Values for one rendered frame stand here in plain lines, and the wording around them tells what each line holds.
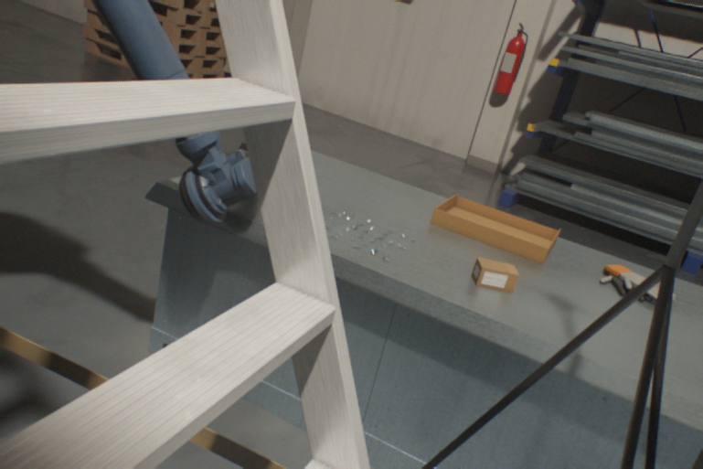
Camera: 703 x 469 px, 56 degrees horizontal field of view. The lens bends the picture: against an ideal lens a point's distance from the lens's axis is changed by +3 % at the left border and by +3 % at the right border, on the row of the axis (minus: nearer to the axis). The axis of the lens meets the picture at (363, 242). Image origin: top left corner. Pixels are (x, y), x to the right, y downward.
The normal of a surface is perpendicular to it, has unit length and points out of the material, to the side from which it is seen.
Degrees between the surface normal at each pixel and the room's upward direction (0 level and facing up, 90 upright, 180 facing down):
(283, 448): 0
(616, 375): 67
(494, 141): 90
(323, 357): 92
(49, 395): 0
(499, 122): 90
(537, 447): 90
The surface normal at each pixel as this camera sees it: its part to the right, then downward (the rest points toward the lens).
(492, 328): -0.29, -0.12
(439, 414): -0.41, 0.25
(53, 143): 0.89, 0.35
